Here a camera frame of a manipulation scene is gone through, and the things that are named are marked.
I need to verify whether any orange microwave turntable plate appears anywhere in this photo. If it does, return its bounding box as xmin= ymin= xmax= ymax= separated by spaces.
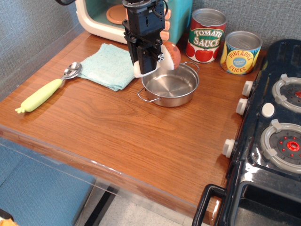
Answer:
xmin=106 ymin=4 xmax=127 ymax=24

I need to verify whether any white stove knob upper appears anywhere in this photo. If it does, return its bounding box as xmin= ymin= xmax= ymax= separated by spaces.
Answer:
xmin=242 ymin=81 xmax=253 ymax=97

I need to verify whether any white stove knob lower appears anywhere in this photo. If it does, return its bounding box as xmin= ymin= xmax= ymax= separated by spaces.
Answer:
xmin=222 ymin=139 xmax=236 ymax=158

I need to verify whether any white stove knob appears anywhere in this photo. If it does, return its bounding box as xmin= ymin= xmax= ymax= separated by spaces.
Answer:
xmin=236 ymin=98 xmax=248 ymax=115
xmin=222 ymin=139 xmax=236 ymax=158
xmin=242 ymin=81 xmax=253 ymax=97

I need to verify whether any plush mushroom brown cap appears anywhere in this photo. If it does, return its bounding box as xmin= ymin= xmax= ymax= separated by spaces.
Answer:
xmin=133 ymin=41 xmax=182 ymax=79

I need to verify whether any pineapple slices can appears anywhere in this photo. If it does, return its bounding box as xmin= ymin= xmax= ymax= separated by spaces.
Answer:
xmin=220 ymin=31 xmax=262 ymax=75

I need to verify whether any light blue folded cloth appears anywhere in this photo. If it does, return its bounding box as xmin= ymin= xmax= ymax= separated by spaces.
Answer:
xmin=79 ymin=43 xmax=135 ymax=91

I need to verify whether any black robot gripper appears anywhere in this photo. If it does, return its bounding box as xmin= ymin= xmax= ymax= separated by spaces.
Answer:
xmin=122 ymin=0 xmax=166 ymax=75

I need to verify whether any black toy stove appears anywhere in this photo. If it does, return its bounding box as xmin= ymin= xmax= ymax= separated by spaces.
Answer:
xmin=193 ymin=39 xmax=301 ymax=226

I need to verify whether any spoon with green handle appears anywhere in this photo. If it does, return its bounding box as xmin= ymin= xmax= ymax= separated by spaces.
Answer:
xmin=15 ymin=62 xmax=82 ymax=113

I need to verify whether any teal toy microwave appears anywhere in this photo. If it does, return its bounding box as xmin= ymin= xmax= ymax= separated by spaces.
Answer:
xmin=75 ymin=0 xmax=192 ymax=44

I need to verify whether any small metal pot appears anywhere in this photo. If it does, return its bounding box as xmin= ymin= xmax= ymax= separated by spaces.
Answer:
xmin=137 ymin=62 xmax=199 ymax=107

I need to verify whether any white stove knob middle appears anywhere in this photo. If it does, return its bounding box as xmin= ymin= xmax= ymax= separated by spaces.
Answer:
xmin=236 ymin=98 xmax=248 ymax=115

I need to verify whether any tomato sauce can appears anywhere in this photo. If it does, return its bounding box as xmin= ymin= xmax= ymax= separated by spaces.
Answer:
xmin=186 ymin=8 xmax=227 ymax=63

